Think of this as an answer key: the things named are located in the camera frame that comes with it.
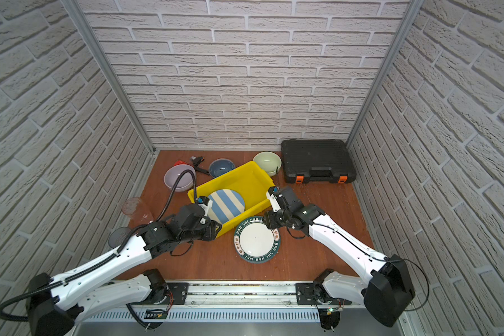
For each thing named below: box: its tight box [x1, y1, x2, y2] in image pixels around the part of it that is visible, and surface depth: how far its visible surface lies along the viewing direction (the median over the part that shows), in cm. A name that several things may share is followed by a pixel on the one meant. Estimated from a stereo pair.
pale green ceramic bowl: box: [252, 151, 283, 177], surface depth 112 cm
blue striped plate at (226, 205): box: [207, 189, 246, 224], surface depth 98 cm
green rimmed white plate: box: [233, 215, 281, 264], surface depth 87 cm
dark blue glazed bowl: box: [208, 158, 236, 178], surface depth 108 cm
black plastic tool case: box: [281, 138, 357, 185], surface depth 109 cm
